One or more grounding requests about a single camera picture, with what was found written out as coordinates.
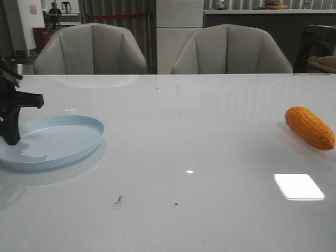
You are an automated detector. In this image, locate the dark wooden chair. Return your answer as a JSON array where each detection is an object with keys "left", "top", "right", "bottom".
[{"left": 293, "top": 25, "right": 335, "bottom": 73}]

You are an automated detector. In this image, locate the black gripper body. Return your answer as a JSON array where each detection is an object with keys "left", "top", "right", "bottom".
[{"left": 1, "top": 57, "right": 44, "bottom": 116}]

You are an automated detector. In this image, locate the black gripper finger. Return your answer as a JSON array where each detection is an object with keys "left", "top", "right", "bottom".
[{"left": 1, "top": 107, "right": 20, "bottom": 145}]

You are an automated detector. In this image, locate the orange plastic corn cob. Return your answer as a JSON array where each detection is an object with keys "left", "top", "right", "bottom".
[{"left": 285, "top": 106, "right": 335, "bottom": 151}]

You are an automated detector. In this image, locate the white cabinet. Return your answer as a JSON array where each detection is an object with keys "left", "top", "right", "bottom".
[{"left": 156, "top": 0, "right": 204, "bottom": 75}]

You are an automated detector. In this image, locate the dark grey counter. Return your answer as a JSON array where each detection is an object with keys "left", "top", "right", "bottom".
[{"left": 203, "top": 9, "right": 335, "bottom": 72}]

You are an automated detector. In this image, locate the left grey upholstered chair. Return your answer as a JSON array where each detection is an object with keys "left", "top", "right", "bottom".
[{"left": 33, "top": 23, "right": 147, "bottom": 75}]

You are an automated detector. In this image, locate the red barrier belt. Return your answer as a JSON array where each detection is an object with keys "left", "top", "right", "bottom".
[{"left": 88, "top": 13, "right": 149, "bottom": 20}]

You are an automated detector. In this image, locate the red trash bin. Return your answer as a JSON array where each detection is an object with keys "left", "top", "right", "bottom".
[{"left": 33, "top": 27, "right": 49, "bottom": 53}]

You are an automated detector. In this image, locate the right grey upholstered chair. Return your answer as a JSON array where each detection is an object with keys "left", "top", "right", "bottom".
[{"left": 171, "top": 24, "right": 292, "bottom": 75}]

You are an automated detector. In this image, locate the grey upholstered chair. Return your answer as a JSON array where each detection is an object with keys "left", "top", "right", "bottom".
[
  {"left": 33, "top": 23, "right": 147, "bottom": 75},
  {"left": 171, "top": 24, "right": 292, "bottom": 75}
]

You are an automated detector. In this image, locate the seated person in black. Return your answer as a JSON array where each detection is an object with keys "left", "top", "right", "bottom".
[{"left": 48, "top": 2, "right": 61, "bottom": 30}]

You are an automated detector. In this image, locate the fruit bowl on counter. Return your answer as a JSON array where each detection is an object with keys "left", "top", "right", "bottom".
[{"left": 264, "top": 0, "right": 288, "bottom": 10}]

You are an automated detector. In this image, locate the light blue round plate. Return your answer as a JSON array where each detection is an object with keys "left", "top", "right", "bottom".
[{"left": 1, "top": 115, "right": 104, "bottom": 171}]

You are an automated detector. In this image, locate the beige seat cushion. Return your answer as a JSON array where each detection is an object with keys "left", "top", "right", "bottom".
[{"left": 308, "top": 55, "right": 335, "bottom": 74}]

